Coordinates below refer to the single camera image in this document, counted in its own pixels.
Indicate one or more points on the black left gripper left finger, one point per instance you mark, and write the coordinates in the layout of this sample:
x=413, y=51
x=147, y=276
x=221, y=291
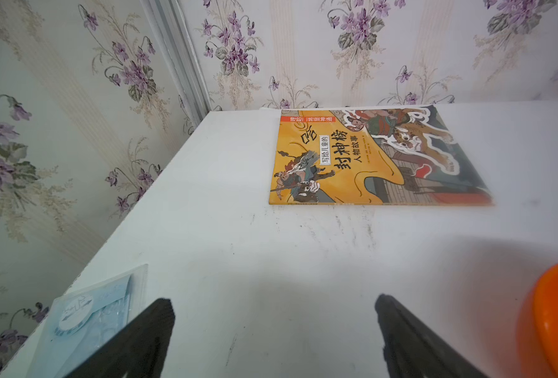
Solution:
x=138, y=350

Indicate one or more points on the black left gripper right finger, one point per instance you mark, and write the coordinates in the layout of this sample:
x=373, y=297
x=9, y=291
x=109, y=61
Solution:
x=411, y=349

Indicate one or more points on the orange plastic bowl far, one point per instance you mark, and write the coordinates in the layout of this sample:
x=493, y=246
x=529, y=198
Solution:
x=537, y=328

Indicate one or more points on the yellow illustrated children's book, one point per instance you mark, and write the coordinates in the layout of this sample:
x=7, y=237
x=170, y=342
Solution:
x=392, y=156

